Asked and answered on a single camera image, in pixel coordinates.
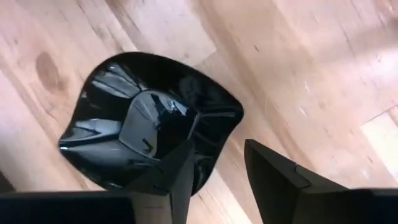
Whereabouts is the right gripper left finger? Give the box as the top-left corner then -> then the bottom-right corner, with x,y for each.
124,139 -> 196,224

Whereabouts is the black leaf shaped mini plate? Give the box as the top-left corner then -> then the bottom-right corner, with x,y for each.
58,51 -> 245,197

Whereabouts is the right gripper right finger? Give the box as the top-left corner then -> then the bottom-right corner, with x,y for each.
244,138 -> 351,224

